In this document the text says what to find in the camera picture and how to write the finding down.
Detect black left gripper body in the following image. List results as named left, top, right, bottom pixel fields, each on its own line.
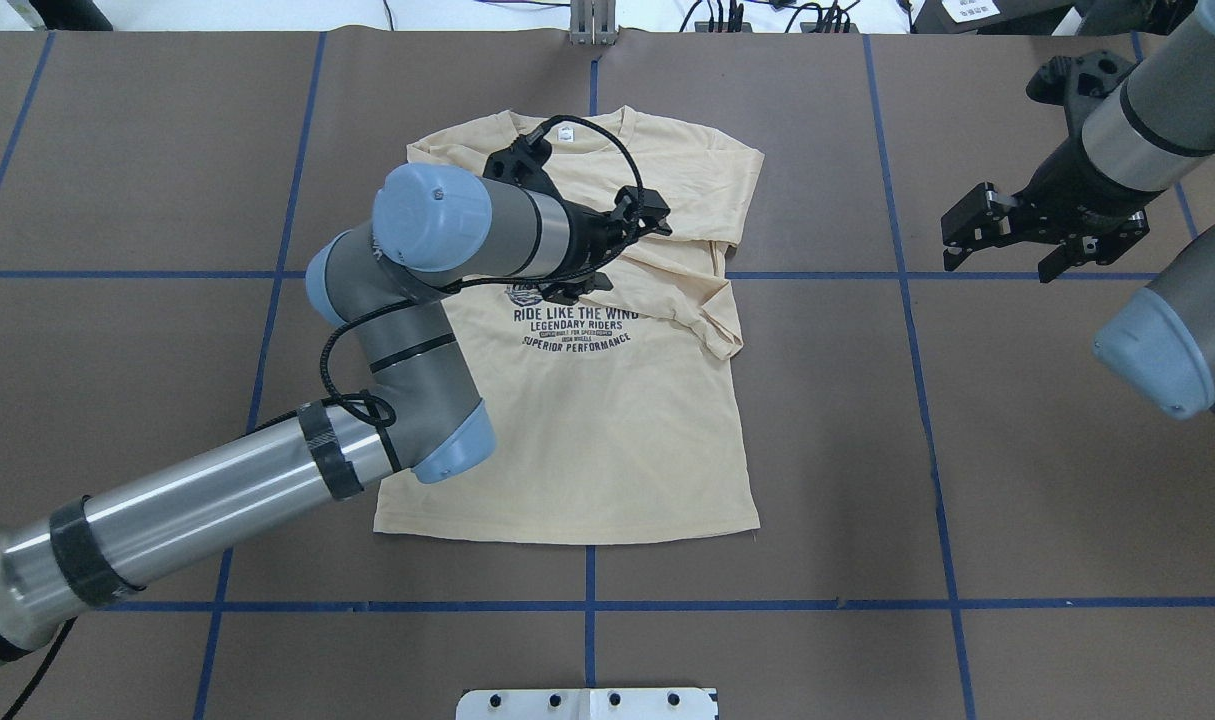
left=563, top=205, right=635, bottom=278

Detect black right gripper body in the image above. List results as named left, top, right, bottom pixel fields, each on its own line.
left=1008, top=136, right=1151, bottom=245

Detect beige long-sleeve printed shirt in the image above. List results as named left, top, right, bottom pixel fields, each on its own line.
left=373, top=106, right=764, bottom=544

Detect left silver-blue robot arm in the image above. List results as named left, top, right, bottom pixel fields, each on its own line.
left=0, top=152, right=672, bottom=667

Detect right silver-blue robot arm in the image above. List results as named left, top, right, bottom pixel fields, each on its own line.
left=940, top=1, right=1215, bottom=420

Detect dark equipment box top right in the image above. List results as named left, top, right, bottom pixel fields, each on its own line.
left=910, top=1, right=1197, bottom=36

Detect brown table mat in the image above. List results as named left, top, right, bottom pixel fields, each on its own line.
left=0, top=27, right=1215, bottom=719

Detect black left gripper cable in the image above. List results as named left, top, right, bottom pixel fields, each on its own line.
left=321, top=114, right=648, bottom=471

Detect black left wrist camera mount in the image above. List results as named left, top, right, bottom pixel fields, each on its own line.
left=482, top=136, right=563, bottom=199

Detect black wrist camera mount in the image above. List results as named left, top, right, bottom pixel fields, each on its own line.
left=1025, top=50, right=1137, bottom=137
left=482, top=136, right=563, bottom=199

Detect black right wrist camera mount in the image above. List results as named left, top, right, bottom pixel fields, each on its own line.
left=1025, top=50, right=1137, bottom=137

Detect black cables at table edge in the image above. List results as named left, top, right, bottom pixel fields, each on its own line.
left=677, top=0, right=863, bottom=35

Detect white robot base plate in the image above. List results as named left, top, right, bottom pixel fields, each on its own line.
left=454, top=687, right=720, bottom=719

